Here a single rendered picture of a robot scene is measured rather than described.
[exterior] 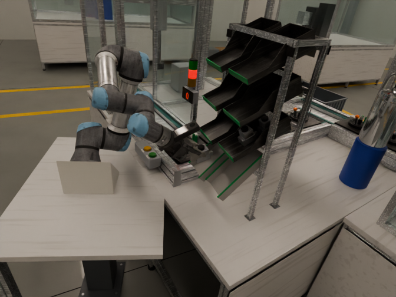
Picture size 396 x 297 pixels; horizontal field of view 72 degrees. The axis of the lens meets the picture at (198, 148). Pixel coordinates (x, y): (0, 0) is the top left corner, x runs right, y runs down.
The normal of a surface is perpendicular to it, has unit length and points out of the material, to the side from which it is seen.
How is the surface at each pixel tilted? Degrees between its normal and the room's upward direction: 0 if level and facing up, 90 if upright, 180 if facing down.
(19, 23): 90
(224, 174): 45
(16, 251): 0
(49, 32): 90
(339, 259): 90
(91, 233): 0
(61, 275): 0
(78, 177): 90
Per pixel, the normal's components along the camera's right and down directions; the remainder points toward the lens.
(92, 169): 0.08, 0.53
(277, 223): 0.09, -0.85
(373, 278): -0.84, 0.22
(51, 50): 0.42, 0.50
